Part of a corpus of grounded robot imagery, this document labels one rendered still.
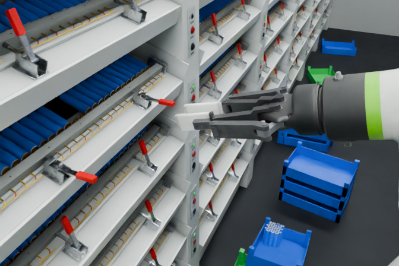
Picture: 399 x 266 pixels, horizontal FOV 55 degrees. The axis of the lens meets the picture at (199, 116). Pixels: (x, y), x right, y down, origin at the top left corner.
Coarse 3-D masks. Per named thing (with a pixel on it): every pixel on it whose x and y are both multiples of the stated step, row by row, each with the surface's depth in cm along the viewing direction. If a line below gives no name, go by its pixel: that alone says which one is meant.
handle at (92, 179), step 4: (60, 164) 61; (60, 168) 62; (64, 168) 62; (64, 172) 62; (68, 172) 61; (72, 172) 61; (76, 172) 61; (80, 172) 61; (84, 172) 61; (76, 176) 60; (80, 176) 60; (84, 176) 60; (88, 176) 60; (92, 176) 60; (96, 176) 60; (84, 180) 60; (88, 180) 60; (92, 180) 59; (96, 180) 60
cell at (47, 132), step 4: (24, 116) 69; (20, 120) 68; (24, 120) 68; (28, 120) 68; (32, 120) 69; (24, 124) 68; (28, 124) 68; (32, 124) 68; (36, 124) 68; (28, 128) 68; (32, 128) 68; (36, 128) 68; (40, 128) 68; (44, 128) 68; (36, 132) 68; (40, 132) 67; (44, 132) 67; (48, 132) 67; (52, 132) 68; (44, 136) 67; (48, 136) 67; (48, 140) 68
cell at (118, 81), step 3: (102, 69) 86; (99, 72) 86; (102, 72) 86; (105, 72) 86; (102, 75) 86; (105, 75) 85; (108, 75) 85; (111, 75) 86; (108, 78) 85; (111, 78) 85; (114, 78) 85; (117, 78) 85; (114, 81) 85; (117, 81) 85; (120, 81) 85; (123, 81) 85; (120, 84) 85
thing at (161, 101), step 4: (144, 96) 83; (148, 100) 82; (152, 100) 82; (156, 100) 82; (160, 100) 81; (164, 100) 81; (168, 100) 81; (164, 104) 81; (168, 104) 81; (172, 104) 80
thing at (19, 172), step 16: (144, 80) 87; (112, 96) 80; (128, 96) 83; (96, 112) 74; (80, 128) 70; (48, 144) 65; (64, 144) 67; (80, 144) 69; (32, 160) 61; (16, 176) 58; (0, 192) 56
